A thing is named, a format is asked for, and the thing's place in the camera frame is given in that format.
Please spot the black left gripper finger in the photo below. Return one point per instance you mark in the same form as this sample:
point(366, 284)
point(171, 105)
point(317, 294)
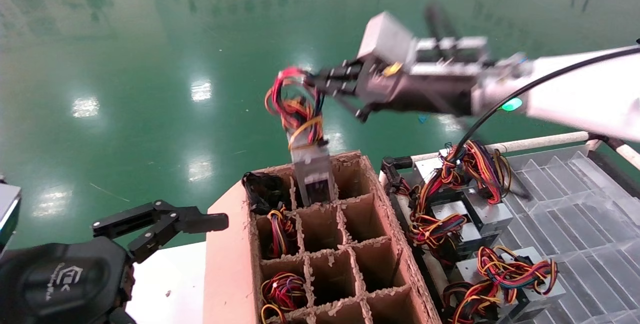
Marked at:
point(200, 222)

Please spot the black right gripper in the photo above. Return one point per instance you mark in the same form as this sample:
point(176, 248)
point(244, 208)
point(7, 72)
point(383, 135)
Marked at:
point(420, 91)

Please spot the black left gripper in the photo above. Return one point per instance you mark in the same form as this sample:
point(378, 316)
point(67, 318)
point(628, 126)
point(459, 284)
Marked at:
point(60, 284)

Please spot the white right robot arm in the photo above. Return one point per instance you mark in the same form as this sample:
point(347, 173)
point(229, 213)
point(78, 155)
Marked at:
point(590, 96)

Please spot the brown cardboard divider box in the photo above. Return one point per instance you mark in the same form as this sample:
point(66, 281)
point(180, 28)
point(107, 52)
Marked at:
point(227, 264)

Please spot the black pipe joint connector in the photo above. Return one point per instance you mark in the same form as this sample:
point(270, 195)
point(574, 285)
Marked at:
point(606, 138)
point(392, 171)

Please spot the clear plastic divider tray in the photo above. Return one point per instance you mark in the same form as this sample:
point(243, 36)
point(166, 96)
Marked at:
point(575, 224)

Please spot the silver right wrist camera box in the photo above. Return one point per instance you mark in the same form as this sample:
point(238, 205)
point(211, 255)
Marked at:
point(387, 38)

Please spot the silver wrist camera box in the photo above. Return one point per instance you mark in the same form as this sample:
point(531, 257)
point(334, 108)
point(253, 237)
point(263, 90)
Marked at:
point(7, 214)
point(387, 38)

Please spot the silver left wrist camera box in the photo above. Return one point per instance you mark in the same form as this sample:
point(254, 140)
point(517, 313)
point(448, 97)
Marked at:
point(7, 214)

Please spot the white pipe frame rail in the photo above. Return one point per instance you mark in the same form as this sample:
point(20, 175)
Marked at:
point(550, 139)
point(437, 276)
point(631, 156)

